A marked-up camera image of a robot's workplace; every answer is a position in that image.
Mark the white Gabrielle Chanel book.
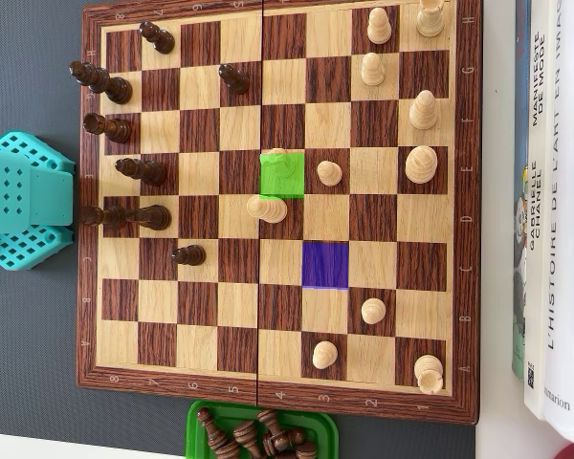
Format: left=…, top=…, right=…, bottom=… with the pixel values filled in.
left=523, top=0, right=563, bottom=422

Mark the teal robot base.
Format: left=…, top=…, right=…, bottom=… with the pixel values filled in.
left=0, top=131, right=77, bottom=273

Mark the captured dark chess piece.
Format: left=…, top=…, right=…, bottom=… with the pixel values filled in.
left=232, top=420, right=264, bottom=459
left=256, top=408, right=288, bottom=446
left=261, top=427, right=306, bottom=458

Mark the dark wooden bishop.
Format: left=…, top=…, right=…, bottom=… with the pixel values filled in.
left=68, top=60, right=134, bottom=105
left=114, top=157, right=167, bottom=187

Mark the dark wooden pawn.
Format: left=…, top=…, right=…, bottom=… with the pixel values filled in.
left=218, top=63, right=251, bottom=95
left=171, top=244, right=207, bottom=268
left=138, top=20, right=177, bottom=55

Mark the white art history book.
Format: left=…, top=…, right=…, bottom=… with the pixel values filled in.
left=542, top=0, right=574, bottom=446

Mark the dark wooden rook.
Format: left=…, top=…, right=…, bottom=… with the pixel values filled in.
left=82, top=112, right=133, bottom=144

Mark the light wooden rook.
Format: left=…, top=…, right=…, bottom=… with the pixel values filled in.
left=413, top=354, right=445, bottom=396
left=415, top=0, right=447, bottom=39

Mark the captured dark bishop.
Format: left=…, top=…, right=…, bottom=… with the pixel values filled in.
left=195, top=407, right=242, bottom=458

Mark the wooden folding chessboard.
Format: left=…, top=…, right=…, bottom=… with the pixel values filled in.
left=75, top=0, right=482, bottom=426

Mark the book with teal illustrated spine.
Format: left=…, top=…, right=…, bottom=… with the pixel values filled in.
left=510, top=0, right=532, bottom=382

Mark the light wooden pawn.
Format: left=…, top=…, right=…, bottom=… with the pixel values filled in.
left=316, top=160, right=343, bottom=187
left=361, top=51, right=386, bottom=87
left=311, top=339, right=340, bottom=370
left=366, top=7, right=393, bottom=45
left=361, top=297, right=387, bottom=325

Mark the light wooden knight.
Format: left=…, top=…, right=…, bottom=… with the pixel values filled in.
left=262, top=146, right=301, bottom=186

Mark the green plastic tray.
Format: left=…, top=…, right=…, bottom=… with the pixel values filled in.
left=185, top=400, right=340, bottom=459

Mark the light wooden king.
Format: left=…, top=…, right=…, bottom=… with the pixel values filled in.
left=405, top=144, right=439, bottom=186

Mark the dark wooden king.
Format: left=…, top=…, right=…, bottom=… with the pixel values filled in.
left=79, top=204, right=172, bottom=233

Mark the light wooden bishop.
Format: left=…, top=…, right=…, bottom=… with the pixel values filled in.
left=408, top=89, right=439, bottom=130

